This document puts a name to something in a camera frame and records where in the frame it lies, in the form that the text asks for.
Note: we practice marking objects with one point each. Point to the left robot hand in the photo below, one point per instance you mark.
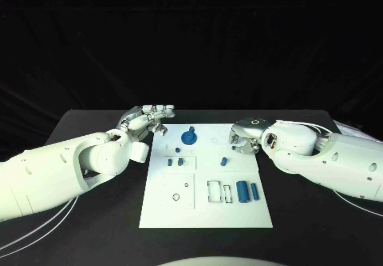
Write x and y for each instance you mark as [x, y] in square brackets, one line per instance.
[139, 121]

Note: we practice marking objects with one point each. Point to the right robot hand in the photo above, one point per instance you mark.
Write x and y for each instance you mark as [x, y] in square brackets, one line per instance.
[247, 133]

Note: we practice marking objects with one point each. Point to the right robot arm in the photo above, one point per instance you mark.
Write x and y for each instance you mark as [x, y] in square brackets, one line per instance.
[328, 160]

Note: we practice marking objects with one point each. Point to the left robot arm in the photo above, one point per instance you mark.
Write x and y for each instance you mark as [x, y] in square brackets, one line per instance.
[53, 166]

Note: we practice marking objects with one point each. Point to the white task board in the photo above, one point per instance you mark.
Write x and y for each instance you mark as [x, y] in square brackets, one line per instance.
[205, 212]

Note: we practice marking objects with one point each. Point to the blue gear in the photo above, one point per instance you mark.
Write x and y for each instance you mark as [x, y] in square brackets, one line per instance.
[188, 137]

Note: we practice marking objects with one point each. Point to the blue plug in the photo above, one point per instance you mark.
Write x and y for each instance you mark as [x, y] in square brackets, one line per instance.
[169, 161]
[180, 161]

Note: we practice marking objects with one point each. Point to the large blue cylinder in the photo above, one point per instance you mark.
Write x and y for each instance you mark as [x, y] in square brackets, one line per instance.
[241, 191]

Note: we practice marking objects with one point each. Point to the thin blue cylinder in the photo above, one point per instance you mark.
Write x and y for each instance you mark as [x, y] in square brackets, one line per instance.
[253, 191]

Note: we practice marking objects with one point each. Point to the white sheet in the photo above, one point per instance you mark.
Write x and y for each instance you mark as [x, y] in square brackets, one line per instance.
[355, 131]

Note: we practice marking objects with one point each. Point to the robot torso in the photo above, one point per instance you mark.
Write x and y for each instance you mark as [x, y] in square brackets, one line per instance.
[218, 261]

